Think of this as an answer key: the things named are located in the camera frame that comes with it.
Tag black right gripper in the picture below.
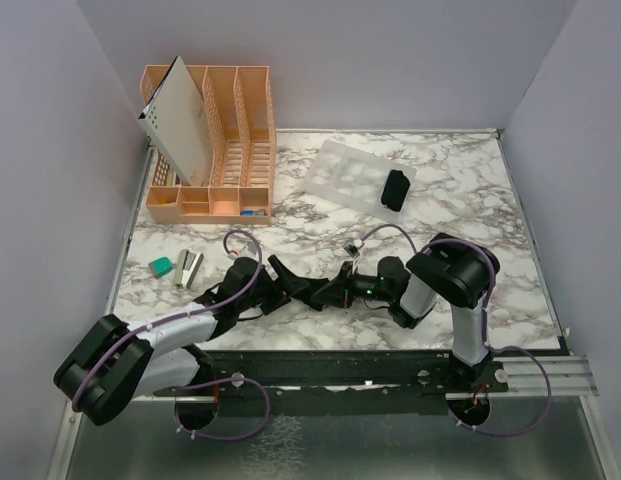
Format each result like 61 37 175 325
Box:
313 261 395 309

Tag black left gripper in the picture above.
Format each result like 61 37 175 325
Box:
237 255 308 314

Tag black white boxer briefs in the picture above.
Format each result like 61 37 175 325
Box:
380 169 411 212

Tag black garment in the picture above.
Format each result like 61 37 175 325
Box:
291 278 328 311

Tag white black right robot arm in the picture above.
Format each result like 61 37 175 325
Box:
310 233 500 391

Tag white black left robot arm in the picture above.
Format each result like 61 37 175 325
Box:
53 256 323 425

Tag blue clips in organizer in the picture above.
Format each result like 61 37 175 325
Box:
240 208 267 217

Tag grey green stapler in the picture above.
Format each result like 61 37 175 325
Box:
174 249 204 289

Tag green eraser block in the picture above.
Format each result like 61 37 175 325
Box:
148 257 174 278

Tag orange plastic desk organizer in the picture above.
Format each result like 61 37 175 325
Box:
146 65 277 225

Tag white booklet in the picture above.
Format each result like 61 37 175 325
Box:
138 56 213 186

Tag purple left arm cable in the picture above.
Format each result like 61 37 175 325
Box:
71 228 274 443

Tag aluminium frame rail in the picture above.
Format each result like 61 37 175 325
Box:
500 356 599 398

